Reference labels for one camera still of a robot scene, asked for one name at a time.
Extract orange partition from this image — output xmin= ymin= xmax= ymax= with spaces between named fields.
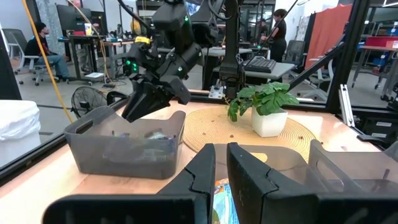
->
xmin=304 ymin=3 xmax=354 ymax=70

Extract black keyboard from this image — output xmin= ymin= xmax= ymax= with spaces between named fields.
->
xmin=243 ymin=57 xmax=277 ymax=75

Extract grey office chair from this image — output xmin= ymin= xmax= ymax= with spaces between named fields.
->
xmin=2 ymin=28 xmax=48 ymax=87

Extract grey desk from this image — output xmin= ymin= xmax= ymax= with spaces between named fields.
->
xmin=212 ymin=60 xmax=297 ymax=81

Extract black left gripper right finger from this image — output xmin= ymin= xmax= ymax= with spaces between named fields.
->
xmin=226 ymin=141 xmax=398 ymax=224

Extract white mounting plate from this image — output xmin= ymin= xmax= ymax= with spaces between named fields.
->
xmin=208 ymin=85 xmax=225 ymax=100

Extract black desk with legs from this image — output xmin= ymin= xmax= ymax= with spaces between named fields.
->
xmin=57 ymin=33 xmax=105 ymax=82

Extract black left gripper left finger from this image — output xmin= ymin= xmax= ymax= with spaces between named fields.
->
xmin=42 ymin=142 xmax=217 ymax=224

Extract yellow cable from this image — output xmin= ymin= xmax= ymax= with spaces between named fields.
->
xmin=21 ymin=0 xmax=75 ymax=124

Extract red green granola bar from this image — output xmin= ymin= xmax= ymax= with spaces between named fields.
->
xmin=212 ymin=178 xmax=241 ymax=224

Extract standing person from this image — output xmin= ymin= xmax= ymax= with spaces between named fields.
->
xmin=260 ymin=8 xmax=289 ymax=63

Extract white trash bin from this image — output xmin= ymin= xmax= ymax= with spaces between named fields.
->
xmin=0 ymin=99 xmax=42 ymax=168

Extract seated person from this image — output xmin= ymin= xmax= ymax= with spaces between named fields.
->
xmin=24 ymin=21 xmax=72 ymax=84

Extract silver aluminium bracket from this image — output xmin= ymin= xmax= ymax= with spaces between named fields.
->
xmin=338 ymin=83 xmax=356 ymax=128

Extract black floor fan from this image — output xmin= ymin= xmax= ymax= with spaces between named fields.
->
xmin=70 ymin=85 xmax=129 ymax=119

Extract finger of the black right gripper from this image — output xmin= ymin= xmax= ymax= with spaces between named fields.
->
xmin=121 ymin=77 xmax=175 ymax=124
xmin=160 ymin=75 xmax=193 ymax=106

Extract green plant in white pot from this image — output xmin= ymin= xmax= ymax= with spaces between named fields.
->
xmin=226 ymin=81 xmax=300 ymax=139

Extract black aluminium table frame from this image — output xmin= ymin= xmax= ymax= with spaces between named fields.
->
xmin=0 ymin=0 xmax=398 ymax=187

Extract black monitor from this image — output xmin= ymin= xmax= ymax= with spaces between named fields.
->
xmin=56 ymin=4 xmax=93 ymax=32

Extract red box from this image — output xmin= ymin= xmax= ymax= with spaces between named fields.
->
xmin=364 ymin=35 xmax=398 ymax=49

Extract round wooden board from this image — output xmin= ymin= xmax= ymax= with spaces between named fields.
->
xmin=182 ymin=105 xmax=317 ymax=163

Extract yellow clip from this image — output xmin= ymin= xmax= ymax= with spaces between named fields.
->
xmin=134 ymin=35 xmax=152 ymax=45

